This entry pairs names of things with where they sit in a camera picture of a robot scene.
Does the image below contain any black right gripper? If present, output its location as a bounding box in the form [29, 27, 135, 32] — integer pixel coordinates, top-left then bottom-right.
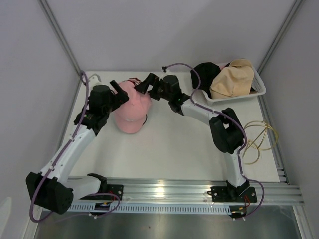
[134, 74, 171, 102]

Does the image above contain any red baseball cap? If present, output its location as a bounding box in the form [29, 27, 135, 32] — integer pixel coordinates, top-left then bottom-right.
[127, 78, 141, 86]

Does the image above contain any pink baseball cap white logo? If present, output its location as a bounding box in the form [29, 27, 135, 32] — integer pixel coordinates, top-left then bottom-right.
[114, 80, 152, 134]

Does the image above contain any black baseball cap gold logo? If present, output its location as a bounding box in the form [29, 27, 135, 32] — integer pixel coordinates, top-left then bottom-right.
[190, 62, 221, 94]

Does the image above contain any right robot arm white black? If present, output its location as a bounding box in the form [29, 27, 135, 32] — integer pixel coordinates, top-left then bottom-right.
[135, 73, 249, 201]

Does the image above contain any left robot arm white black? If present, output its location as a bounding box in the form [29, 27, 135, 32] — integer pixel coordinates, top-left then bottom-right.
[26, 80, 129, 214]

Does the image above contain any beige baseball cap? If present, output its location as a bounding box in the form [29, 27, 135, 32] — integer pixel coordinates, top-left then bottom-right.
[209, 59, 255, 99]

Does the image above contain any white plastic basket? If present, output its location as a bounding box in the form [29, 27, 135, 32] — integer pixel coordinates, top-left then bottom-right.
[199, 66, 267, 106]

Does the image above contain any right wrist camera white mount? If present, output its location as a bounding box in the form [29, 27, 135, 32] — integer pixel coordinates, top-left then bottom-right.
[161, 66, 172, 78]

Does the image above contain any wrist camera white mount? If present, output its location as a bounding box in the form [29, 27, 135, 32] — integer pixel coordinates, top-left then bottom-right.
[88, 74, 102, 85]
[161, 66, 172, 78]

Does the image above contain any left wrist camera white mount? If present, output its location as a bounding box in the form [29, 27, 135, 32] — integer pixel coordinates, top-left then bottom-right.
[88, 74, 102, 85]

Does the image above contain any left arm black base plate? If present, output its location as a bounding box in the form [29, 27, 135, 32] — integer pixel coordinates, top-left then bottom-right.
[85, 173, 124, 201]

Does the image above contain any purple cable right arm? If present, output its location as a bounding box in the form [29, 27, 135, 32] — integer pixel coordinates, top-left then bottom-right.
[161, 62, 265, 217]

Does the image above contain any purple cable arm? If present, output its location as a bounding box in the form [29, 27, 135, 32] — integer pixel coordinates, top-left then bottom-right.
[29, 71, 120, 223]
[161, 62, 265, 217]

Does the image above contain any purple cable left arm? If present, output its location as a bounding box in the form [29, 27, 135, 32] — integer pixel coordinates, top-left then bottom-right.
[29, 71, 120, 223]

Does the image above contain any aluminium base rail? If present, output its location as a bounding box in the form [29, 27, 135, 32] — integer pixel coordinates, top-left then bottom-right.
[32, 178, 305, 205]

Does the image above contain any white slotted cable duct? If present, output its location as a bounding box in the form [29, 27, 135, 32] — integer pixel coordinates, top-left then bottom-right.
[68, 202, 231, 215]

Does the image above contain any left aluminium corner post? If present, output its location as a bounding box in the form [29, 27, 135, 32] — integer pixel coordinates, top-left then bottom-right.
[37, 0, 81, 75]

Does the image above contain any aluminium corner post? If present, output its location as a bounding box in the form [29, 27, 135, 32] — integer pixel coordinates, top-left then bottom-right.
[260, 0, 305, 65]
[37, 0, 81, 75]

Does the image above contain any beige wire hat stand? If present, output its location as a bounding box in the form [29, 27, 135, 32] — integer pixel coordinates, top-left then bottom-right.
[243, 120, 279, 165]

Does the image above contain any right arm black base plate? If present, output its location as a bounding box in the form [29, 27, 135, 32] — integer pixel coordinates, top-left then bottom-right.
[207, 186, 257, 203]

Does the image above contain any right aluminium corner post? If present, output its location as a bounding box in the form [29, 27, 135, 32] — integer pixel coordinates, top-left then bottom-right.
[260, 0, 305, 65]

